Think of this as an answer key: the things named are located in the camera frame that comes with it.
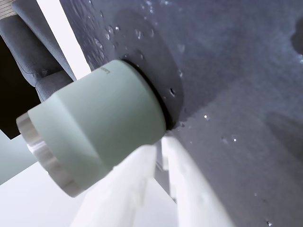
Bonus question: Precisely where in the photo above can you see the grey fabric chair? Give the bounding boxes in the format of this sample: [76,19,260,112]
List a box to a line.
[0,0,78,105]

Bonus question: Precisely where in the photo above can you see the pale green cup, silver rim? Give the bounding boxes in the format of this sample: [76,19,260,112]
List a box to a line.
[15,59,173,198]

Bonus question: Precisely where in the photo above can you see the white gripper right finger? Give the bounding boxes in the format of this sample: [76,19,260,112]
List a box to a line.
[161,136,235,227]

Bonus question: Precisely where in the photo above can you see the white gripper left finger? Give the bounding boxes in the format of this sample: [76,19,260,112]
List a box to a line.
[70,143,157,227]

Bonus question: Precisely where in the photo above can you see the dark grey table mat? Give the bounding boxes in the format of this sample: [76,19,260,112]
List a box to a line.
[58,0,303,227]

